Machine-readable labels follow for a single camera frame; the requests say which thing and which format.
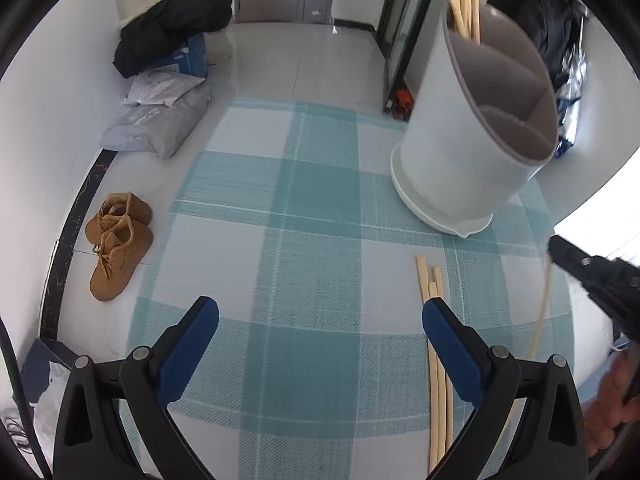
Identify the grey plastic parcel bag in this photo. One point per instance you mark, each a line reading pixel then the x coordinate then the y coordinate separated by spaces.
pixel 155 127

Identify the person's right hand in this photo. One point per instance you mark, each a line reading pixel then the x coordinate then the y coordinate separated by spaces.
pixel 607 400

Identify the orange black object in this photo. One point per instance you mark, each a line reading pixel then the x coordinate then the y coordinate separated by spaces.
pixel 402 102

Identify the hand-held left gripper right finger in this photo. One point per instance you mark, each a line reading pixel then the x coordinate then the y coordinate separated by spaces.
pixel 450 355

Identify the blue cardboard box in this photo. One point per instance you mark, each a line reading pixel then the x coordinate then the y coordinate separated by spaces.
pixel 187 57

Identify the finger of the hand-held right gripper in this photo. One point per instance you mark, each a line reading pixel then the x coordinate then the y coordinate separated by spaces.
pixel 572 250
pixel 570 266

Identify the dark blue flat box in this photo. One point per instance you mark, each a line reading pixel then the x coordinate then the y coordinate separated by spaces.
pixel 42 360

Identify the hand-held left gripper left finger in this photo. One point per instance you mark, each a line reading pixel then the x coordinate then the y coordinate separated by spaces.
pixel 192 350

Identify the pile of wooden chopsticks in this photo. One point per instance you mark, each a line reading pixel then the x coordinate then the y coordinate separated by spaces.
pixel 434 410

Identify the silver folding umbrella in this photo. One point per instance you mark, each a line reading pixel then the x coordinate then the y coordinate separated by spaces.
pixel 570 90

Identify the black framed glass door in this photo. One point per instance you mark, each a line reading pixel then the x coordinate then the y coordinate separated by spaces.
pixel 405 20

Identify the teal checked tablecloth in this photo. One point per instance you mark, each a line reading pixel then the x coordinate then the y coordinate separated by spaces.
pixel 300 240

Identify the white plastic parcel bag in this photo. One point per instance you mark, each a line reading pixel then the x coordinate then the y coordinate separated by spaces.
pixel 160 85

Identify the black jacket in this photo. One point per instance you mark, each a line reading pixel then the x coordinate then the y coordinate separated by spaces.
pixel 170 25

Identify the white divided utensil holder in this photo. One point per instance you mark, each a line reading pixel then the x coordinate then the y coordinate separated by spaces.
pixel 450 150

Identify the black backpack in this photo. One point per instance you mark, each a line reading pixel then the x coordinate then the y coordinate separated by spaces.
pixel 545 30

